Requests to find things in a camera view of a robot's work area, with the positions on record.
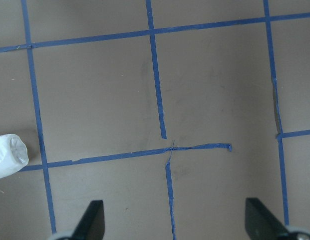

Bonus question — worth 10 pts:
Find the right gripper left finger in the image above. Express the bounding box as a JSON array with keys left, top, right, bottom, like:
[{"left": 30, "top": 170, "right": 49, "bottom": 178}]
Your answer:
[{"left": 70, "top": 200, "right": 105, "bottom": 240}]

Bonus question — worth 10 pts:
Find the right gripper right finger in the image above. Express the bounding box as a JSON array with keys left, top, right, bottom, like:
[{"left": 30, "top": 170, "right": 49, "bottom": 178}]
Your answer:
[{"left": 245, "top": 197, "right": 291, "bottom": 240}]

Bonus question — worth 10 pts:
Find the Wilson tennis ball can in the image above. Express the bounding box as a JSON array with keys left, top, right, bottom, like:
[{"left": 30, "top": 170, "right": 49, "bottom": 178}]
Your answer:
[{"left": 0, "top": 134, "right": 29, "bottom": 179}]

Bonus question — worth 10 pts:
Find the brown paper table cover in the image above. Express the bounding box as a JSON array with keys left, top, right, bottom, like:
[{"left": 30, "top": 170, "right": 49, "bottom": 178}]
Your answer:
[{"left": 0, "top": 0, "right": 310, "bottom": 240}]

